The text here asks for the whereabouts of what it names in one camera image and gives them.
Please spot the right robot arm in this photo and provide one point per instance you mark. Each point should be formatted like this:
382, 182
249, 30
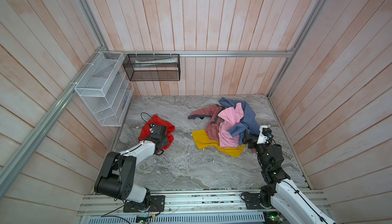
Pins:
280, 192

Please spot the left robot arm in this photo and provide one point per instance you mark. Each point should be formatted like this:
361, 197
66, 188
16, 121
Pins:
116, 177

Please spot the white wire mesh shelf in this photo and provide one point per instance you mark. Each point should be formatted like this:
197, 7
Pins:
106, 89

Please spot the aluminium frame rail left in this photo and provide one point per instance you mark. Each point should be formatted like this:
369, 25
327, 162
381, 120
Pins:
31, 143

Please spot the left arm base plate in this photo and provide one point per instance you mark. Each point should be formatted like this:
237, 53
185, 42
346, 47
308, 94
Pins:
155, 203

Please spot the blue checkered cloth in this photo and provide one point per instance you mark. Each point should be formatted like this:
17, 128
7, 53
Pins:
241, 119

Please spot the yellow cloth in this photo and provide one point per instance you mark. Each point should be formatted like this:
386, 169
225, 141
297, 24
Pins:
202, 141

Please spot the aluminium frame rail back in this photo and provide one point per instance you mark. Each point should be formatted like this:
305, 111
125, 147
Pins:
227, 53

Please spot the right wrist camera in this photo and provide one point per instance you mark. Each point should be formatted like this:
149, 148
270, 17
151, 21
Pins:
265, 136

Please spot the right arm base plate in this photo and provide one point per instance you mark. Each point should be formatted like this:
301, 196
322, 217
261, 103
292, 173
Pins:
252, 201

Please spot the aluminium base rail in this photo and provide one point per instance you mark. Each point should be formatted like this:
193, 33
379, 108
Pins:
214, 206

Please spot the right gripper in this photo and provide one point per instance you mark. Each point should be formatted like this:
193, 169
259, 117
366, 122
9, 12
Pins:
247, 138

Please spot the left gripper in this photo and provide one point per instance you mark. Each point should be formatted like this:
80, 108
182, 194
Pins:
165, 141

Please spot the aluminium frame rail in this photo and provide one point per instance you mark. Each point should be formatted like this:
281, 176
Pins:
31, 143
227, 53

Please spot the black mesh basket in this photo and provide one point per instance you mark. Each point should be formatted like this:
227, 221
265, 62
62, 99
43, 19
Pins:
152, 67

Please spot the pink cloth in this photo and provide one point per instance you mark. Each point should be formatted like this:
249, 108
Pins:
228, 122

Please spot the maroon cloth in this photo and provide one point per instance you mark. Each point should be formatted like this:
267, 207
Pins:
214, 121

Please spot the red cloth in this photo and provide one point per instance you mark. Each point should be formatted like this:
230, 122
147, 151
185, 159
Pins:
170, 128

